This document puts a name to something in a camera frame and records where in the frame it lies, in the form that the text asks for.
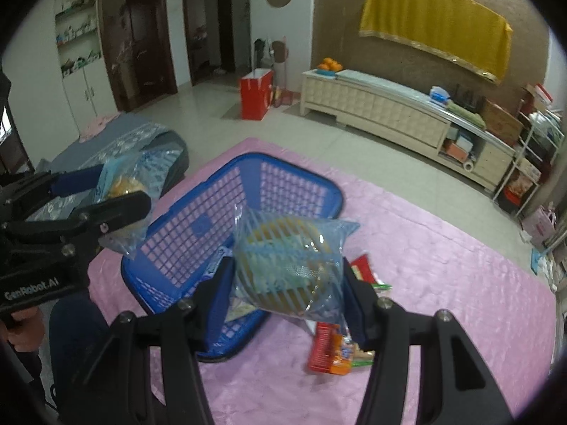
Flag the red paper bag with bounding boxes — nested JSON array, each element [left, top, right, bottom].
[[239, 68, 274, 121]]

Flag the person's left hand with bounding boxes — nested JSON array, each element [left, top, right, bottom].
[[6, 307, 47, 364]]

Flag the red broom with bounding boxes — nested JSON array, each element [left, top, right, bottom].
[[272, 40, 293, 108]]

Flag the white metal rack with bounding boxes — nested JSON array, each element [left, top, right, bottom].
[[493, 83, 567, 219]]

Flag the striped blue bread packet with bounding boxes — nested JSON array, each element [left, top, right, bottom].
[[232, 206, 360, 328], [98, 151, 184, 260]]

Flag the dark blue trousers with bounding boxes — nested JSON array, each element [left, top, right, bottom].
[[48, 294, 113, 425]]

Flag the yellow hanging cloth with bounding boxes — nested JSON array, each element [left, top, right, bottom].
[[359, 0, 513, 86]]

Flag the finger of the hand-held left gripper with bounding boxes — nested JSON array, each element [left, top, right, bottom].
[[0, 164, 105, 222], [4, 190, 152, 260]]

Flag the open wooden doorway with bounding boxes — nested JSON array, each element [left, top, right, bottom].
[[181, 0, 233, 87]]

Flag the pink paper bag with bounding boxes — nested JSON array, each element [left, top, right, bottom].
[[523, 204, 557, 249]]

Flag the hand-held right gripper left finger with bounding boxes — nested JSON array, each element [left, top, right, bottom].
[[73, 256, 236, 425]]

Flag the cream tv cabinet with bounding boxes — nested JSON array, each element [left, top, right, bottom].
[[300, 69, 517, 193]]

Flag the black router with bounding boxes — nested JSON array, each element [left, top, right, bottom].
[[452, 86, 483, 111]]

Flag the chair with grey cover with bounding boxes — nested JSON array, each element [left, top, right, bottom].
[[42, 113, 191, 231]]

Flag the blue plastic basket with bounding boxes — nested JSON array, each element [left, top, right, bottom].
[[120, 153, 346, 361]]

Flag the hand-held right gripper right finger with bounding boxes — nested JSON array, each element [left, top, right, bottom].
[[343, 259, 515, 425]]

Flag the green folded cushion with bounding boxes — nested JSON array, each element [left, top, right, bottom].
[[445, 102, 485, 129]]

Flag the pink cloth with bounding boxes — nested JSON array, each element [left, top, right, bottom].
[[80, 114, 121, 143]]

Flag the white wall shelf cabinet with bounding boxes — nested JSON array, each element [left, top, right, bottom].
[[53, 0, 107, 118]]

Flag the brown cardboard box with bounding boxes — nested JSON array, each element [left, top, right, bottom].
[[481, 98, 523, 147]]

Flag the large red snack packet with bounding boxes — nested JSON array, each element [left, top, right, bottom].
[[350, 254, 393, 295]]

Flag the orange box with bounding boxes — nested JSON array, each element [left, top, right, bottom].
[[443, 139, 470, 160]]

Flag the dark wooden door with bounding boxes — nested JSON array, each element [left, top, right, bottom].
[[97, 0, 178, 113]]

